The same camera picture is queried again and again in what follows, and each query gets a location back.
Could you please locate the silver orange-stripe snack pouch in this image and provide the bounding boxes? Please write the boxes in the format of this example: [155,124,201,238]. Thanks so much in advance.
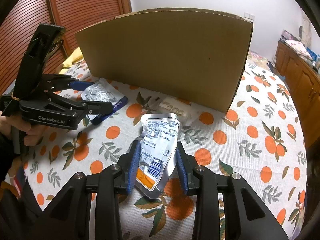
[136,113,181,199]

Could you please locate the small white cake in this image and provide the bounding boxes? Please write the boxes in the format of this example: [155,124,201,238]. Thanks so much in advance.
[157,96,200,126]

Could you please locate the person left hand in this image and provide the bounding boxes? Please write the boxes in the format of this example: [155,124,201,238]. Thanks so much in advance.
[1,114,48,146]

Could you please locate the brown cardboard box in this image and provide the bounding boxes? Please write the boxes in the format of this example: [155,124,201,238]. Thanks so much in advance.
[75,8,253,113]

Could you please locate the wooden sideboard cabinet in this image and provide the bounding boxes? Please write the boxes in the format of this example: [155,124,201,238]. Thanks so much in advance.
[275,41,320,148]

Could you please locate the folded floral cloth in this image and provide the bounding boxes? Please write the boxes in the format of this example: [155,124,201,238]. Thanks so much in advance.
[285,40,313,61]

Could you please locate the white wall switch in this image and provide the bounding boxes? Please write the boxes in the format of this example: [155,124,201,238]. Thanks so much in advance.
[244,12,255,21]

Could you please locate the yellow plush toy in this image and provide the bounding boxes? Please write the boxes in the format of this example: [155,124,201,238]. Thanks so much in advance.
[56,47,84,74]

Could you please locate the small white fan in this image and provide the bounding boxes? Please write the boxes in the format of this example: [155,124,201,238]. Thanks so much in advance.
[299,25,303,39]

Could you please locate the silver blue snack pouch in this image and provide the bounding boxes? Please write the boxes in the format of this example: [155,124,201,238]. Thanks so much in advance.
[81,78,128,125]

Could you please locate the orange print bed sheet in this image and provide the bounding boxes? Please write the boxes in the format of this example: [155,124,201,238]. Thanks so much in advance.
[7,61,307,239]

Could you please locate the wooden louvered wardrobe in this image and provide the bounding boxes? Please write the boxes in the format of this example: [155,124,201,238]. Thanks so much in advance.
[1,0,132,93]

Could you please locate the floral quilt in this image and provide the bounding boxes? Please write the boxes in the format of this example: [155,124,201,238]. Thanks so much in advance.
[247,50,274,72]

